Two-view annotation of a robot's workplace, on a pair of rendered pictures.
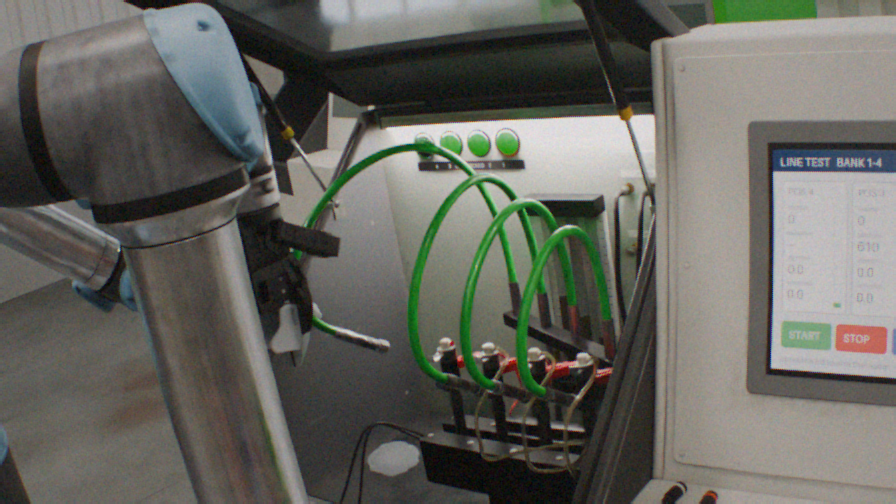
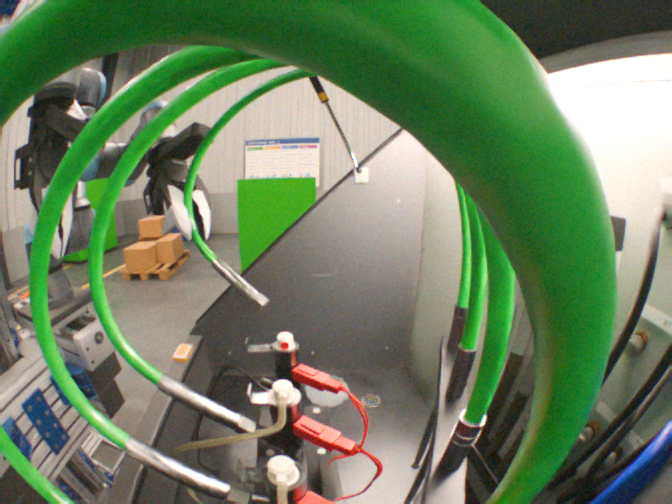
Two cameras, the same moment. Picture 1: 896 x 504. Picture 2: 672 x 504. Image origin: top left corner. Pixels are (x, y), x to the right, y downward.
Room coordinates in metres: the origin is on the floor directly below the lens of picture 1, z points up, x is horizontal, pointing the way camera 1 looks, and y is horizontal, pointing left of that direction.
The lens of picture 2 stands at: (1.19, -0.19, 1.29)
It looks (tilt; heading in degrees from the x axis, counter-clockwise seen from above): 15 degrees down; 43
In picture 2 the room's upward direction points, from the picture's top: 1 degrees clockwise
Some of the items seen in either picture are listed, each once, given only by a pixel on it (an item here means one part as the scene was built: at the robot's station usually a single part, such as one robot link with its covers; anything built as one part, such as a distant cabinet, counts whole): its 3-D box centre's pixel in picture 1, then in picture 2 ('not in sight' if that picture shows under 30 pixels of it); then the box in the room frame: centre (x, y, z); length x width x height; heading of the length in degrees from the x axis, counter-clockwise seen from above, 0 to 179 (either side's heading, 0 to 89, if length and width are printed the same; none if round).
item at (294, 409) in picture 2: (495, 418); (283, 461); (1.29, -0.03, 1.02); 0.05 x 0.03 x 0.21; 141
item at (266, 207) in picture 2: not in sight; (278, 225); (3.43, 2.99, 0.65); 0.95 x 0.86 x 1.30; 141
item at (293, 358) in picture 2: (453, 411); (283, 412); (1.34, 0.04, 1.02); 0.05 x 0.03 x 0.21; 141
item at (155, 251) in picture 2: not in sight; (154, 244); (1.98, 4.48, 0.39); 1.20 x 0.85 x 0.79; 55
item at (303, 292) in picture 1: (294, 300); (43, 186); (1.10, 0.20, 1.32); 0.05 x 0.02 x 0.09; 51
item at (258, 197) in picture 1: (249, 194); (56, 82); (1.10, 0.22, 1.46); 0.08 x 0.08 x 0.05
